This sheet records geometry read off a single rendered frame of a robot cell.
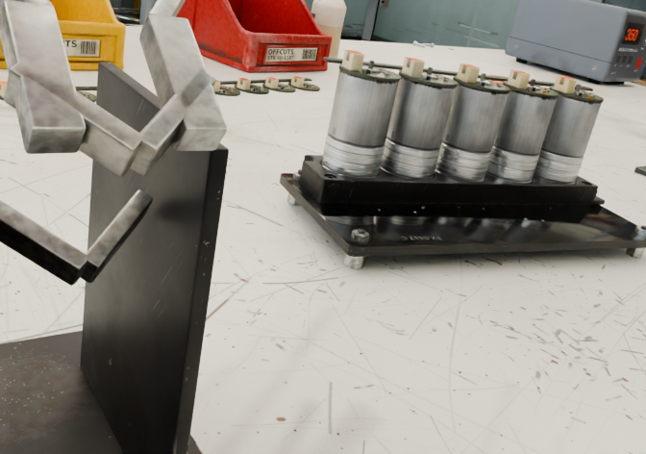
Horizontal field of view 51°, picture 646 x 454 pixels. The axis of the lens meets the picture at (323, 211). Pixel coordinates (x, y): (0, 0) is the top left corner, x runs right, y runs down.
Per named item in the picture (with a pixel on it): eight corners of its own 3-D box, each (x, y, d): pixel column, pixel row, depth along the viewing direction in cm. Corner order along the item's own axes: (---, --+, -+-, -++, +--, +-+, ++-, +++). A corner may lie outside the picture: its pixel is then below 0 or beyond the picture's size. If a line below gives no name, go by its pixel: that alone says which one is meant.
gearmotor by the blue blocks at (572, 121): (580, 201, 34) (615, 99, 32) (542, 200, 32) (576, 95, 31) (546, 182, 36) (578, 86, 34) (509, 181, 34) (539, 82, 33)
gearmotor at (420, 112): (439, 199, 30) (469, 84, 28) (391, 198, 29) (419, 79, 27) (410, 179, 32) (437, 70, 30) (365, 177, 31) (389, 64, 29)
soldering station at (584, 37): (638, 87, 94) (663, 15, 91) (603, 88, 86) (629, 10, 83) (541, 60, 104) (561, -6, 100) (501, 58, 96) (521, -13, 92)
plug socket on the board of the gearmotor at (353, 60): (367, 72, 27) (370, 55, 27) (348, 70, 26) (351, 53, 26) (358, 67, 27) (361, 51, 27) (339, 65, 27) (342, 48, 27)
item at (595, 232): (549, 199, 37) (556, 180, 37) (656, 261, 31) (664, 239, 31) (275, 196, 30) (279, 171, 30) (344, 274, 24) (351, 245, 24)
